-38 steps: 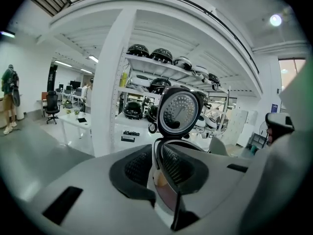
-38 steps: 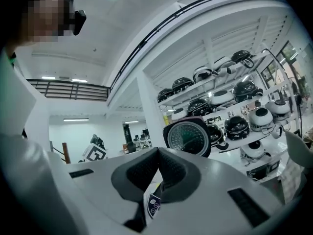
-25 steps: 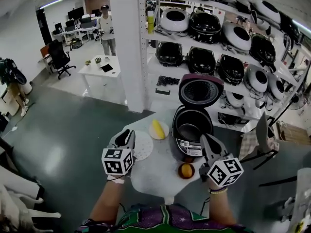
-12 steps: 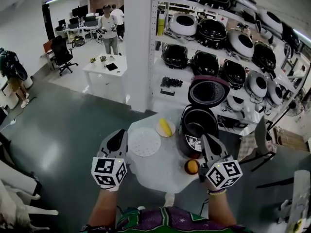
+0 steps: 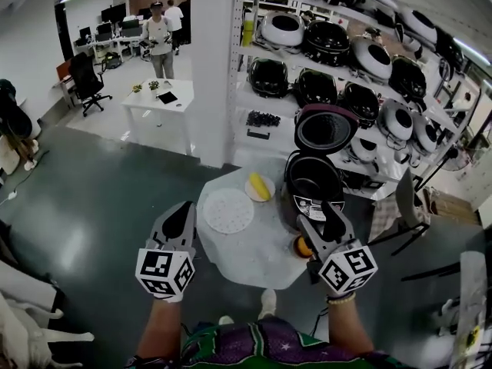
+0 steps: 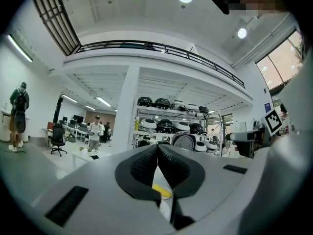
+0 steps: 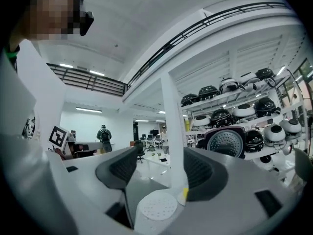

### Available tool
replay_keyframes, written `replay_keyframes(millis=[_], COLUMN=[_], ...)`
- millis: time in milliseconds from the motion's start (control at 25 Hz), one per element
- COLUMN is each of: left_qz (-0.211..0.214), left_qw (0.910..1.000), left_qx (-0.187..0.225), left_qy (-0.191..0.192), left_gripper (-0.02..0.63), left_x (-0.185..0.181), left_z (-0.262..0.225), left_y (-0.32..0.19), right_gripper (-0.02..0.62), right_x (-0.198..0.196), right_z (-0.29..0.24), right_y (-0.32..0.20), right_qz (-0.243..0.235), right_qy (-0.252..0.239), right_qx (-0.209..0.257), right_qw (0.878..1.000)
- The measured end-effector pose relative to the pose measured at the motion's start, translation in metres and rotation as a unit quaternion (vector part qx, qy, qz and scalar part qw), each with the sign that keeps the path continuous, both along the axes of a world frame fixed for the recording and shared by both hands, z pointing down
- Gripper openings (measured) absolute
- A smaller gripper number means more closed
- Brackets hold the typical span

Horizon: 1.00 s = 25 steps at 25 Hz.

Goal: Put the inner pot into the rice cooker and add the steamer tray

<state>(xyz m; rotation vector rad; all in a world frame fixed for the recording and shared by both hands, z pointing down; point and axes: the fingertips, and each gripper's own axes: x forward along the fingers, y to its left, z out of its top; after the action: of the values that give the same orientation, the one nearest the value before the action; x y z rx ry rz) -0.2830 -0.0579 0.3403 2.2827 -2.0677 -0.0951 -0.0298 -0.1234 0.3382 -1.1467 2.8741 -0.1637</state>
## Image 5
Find small white table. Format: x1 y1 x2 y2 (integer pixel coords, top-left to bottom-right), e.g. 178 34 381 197
121 78 194 155

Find white square pillar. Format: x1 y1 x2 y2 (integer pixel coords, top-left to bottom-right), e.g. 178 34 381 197
190 0 247 168

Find row of white office desks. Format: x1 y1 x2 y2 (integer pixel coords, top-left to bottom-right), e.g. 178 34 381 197
75 32 145 63

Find wooden pallet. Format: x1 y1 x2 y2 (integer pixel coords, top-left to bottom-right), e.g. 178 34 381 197
422 188 481 226

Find person's purple green jersey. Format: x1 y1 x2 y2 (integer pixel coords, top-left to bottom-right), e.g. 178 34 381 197
125 316 420 369

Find round white table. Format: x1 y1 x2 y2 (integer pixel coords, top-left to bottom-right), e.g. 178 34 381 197
195 166 331 291

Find yellow sunflowers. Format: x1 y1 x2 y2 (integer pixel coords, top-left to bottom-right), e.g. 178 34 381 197
463 324 481 351

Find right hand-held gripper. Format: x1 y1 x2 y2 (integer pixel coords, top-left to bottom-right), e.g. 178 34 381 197
295 201 379 299

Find dark red rice cooker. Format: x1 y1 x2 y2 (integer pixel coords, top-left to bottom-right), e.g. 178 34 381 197
280 104 361 232

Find yellow-green bottle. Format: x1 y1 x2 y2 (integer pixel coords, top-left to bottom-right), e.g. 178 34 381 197
241 19 255 48

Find cream beaded bracelet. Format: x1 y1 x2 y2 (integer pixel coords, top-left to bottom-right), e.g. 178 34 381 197
326 294 357 306

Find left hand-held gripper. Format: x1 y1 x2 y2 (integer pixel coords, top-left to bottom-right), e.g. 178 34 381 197
134 201 199 301

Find white perforated steamer tray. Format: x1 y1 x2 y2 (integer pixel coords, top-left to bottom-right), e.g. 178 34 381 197
202 188 255 236

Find black office chair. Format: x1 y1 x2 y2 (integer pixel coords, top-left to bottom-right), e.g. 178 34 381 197
68 51 113 118

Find black box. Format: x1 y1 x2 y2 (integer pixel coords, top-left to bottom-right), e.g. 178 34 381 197
344 175 385 191

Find black tripod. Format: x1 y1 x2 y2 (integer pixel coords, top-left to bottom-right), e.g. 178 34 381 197
417 146 460 191

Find grey chair with black legs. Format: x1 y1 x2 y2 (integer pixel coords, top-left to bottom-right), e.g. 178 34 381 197
378 167 431 257

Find beige checked cloth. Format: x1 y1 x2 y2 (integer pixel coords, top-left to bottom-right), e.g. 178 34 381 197
371 194 424 244

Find orange in small bowl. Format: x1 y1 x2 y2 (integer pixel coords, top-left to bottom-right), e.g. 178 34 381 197
292 233 314 260

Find white metal shelf rack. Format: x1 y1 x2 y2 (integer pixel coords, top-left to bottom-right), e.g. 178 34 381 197
228 0 485 201

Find person's right forearm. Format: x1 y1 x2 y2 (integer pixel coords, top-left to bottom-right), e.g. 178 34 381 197
327 298 376 355

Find yellow corn cob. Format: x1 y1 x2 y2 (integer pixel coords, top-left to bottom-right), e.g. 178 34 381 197
248 171 272 201

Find corn cob on plate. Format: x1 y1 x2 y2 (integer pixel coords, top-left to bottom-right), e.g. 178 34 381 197
244 175 277 203

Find rows of domed appliances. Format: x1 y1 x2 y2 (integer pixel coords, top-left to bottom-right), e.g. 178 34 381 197
245 0 468 168

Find row of black monitors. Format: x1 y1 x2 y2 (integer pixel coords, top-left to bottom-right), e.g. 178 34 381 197
78 2 153 44

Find pile of small black parts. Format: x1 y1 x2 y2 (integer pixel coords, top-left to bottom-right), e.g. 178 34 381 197
245 109 281 128

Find orange fruit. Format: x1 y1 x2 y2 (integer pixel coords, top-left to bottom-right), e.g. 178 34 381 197
294 235 312 257

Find orange desk panel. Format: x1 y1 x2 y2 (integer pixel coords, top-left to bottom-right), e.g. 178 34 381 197
55 59 74 84

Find person's left forearm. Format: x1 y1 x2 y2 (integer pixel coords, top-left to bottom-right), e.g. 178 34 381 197
136 298 184 361

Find marble table with black legs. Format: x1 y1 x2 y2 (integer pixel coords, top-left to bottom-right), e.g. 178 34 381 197
401 250 489 369

